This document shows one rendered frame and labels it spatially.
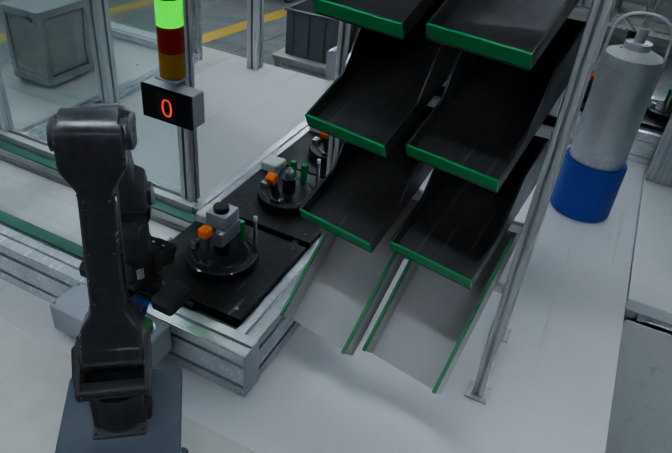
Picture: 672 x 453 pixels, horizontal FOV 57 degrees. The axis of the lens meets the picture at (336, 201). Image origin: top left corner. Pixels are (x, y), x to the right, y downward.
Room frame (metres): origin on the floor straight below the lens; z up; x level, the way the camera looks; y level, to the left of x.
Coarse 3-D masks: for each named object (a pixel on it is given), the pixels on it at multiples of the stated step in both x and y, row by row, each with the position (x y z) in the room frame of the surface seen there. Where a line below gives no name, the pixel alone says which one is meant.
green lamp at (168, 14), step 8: (160, 0) 1.09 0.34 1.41; (176, 0) 1.09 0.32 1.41; (160, 8) 1.08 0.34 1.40; (168, 8) 1.08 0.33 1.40; (176, 8) 1.09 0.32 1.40; (160, 16) 1.08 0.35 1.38; (168, 16) 1.08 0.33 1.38; (176, 16) 1.09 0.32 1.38; (160, 24) 1.08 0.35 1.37; (168, 24) 1.08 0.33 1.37; (176, 24) 1.09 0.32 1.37
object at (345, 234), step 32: (416, 128) 0.93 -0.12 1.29; (352, 160) 0.88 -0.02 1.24; (384, 160) 0.87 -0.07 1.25; (416, 160) 0.80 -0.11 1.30; (320, 192) 0.81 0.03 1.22; (352, 192) 0.82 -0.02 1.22; (384, 192) 0.81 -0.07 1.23; (320, 224) 0.76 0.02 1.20; (352, 224) 0.76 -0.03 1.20; (384, 224) 0.73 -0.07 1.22
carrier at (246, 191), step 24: (264, 168) 1.27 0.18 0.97; (288, 168) 1.15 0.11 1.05; (240, 192) 1.16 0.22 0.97; (264, 192) 1.14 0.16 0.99; (288, 192) 1.14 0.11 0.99; (312, 192) 1.16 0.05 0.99; (240, 216) 1.07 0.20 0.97; (264, 216) 1.08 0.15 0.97; (288, 216) 1.09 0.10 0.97; (288, 240) 1.02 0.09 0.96; (312, 240) 1.01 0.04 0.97
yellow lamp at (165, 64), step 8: (160, 56) 1.09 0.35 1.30; (168, 56) 1.08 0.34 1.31; (176, 56) 1.09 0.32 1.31; (184, 56) 1.10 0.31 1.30; (160, 64) 1.09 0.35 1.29; (168, 64) 1.08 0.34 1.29; (176, 64) 1.09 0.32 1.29; (184, 64) 1.10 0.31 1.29; (160, 72) 1.09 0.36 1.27; (168, 72) 1.08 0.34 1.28; (176, 72) 1.09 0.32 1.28; (184, 72) 1.10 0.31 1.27
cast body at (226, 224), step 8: (216, 208) 0.91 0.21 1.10; (224, 208) 0.92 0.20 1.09; (232, 208) 0.93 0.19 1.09; (208, 216) 0.91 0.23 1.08; (216, 216) 0.91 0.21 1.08; (224, 216) 0.91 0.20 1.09; (232, 216) 0.92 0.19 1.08; (208, 224) 0.91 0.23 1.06; (216, 224) 0.91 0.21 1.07; (224, 224) 0.90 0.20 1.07; (232, 224) 0.92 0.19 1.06; (240, 224) 0.94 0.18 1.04; (216, 232) 0.90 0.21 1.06; (224, 232) 0.90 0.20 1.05; (232, 232) 0.92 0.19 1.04; (216, 240) 0.89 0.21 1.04; (224, 240) 0.89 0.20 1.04
